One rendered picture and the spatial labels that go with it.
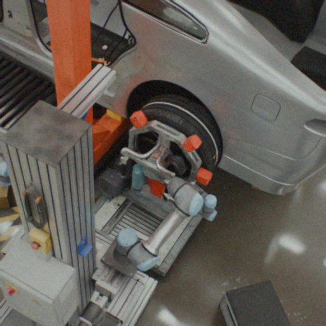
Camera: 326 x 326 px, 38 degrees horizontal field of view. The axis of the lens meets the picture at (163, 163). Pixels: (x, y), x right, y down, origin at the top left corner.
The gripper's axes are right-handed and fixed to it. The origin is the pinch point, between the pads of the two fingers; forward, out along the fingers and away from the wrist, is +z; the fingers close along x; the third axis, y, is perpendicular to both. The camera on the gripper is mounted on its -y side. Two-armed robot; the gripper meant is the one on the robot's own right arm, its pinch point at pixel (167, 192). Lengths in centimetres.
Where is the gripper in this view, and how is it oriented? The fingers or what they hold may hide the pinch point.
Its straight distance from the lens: 312.8
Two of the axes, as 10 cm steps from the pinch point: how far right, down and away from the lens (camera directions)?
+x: -5.1, 6.5, -5.7
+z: -8.6, -4.6, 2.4
